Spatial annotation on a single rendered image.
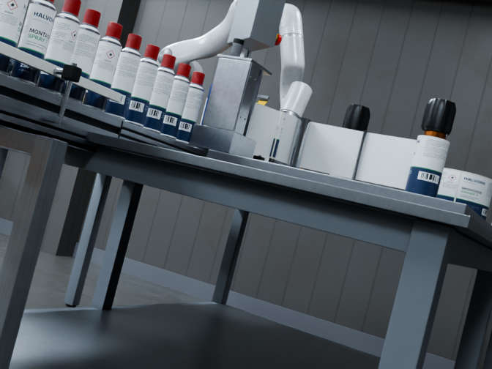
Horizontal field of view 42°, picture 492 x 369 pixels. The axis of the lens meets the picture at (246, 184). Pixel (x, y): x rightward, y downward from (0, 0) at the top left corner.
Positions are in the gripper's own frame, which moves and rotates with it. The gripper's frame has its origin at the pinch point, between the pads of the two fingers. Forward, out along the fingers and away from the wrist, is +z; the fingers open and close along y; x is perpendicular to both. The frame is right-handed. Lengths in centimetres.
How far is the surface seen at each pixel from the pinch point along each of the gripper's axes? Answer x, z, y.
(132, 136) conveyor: -78, 38, 5
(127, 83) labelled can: -84, 28, 2
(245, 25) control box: -37.5, -28.1, -8.6
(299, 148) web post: -23.5, 5.6, 20.3
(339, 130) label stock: -22.6, -3.6, 30.0
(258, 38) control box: -36.5, -24.2, -2.6
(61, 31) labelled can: -107, 32, 1
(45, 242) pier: 208, 17, -269
